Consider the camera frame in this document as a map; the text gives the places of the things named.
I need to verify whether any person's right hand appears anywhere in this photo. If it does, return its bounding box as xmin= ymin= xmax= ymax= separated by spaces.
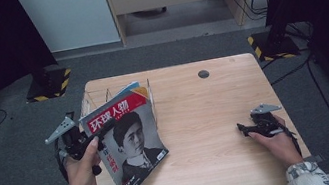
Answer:
xmin=245 ymin=110 xmax=304 ymax=175

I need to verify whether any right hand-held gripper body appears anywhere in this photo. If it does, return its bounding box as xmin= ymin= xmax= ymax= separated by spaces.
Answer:
xmin=248 ymin=99 xmax=291 ymax=141

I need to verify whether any wire magazine rack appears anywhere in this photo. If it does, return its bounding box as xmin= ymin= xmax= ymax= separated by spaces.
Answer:
xmin=75 ymin=77 xmax=160 ymax=142

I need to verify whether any person's left hand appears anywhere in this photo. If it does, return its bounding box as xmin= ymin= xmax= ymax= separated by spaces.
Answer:
xmin=58 ymin=135 xmax=108 ymax=185

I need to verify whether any white cabinet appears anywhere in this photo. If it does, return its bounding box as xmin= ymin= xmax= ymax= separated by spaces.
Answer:
xmin=16 ymin=0 xmax=121 ymax=58

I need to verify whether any blue white magazine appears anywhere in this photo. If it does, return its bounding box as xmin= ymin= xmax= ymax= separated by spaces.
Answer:
xmin=106 ymin=79 xmax=143 ymax=104

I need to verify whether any grey portrait cover magazine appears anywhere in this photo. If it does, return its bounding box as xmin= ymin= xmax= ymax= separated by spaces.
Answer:
xmin=74 ymin=82 xmax=176 ymax=185

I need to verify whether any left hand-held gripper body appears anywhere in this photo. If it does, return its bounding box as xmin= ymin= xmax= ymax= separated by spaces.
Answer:
xmin=40 ymin=107 xmax=110 ymax=184

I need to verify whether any round dark table grommet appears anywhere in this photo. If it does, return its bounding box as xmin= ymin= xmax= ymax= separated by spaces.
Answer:
xmin=196 ymin=68 xmax=211 ymax=81

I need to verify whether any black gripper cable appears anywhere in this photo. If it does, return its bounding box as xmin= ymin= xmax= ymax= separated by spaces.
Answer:
xmin=52 ymin=138 xmax=73 ymax=185
xmin=280 ymin=119 xmax=303 ymax=158

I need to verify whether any striped black stand base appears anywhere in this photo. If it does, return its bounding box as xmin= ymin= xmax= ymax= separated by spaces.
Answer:
xmin=21 ymin=65 xmax=77 ymax=104
xmin=246 ymin=25 xmax=302 ymax=66

